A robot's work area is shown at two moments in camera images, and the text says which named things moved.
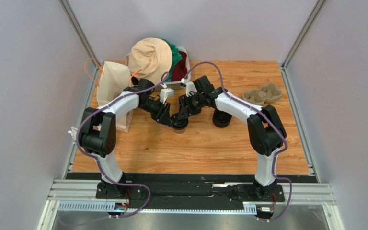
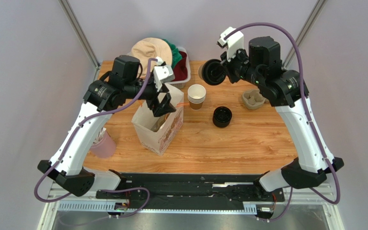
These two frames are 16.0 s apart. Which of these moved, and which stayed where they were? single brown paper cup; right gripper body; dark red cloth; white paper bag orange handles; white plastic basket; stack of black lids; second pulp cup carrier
Moved: right gripper body; white paper bag orange handles; single brown paper cup
Stayed: stack of black lids; white plastic basket; second pulp cup carrier; dark red cloth
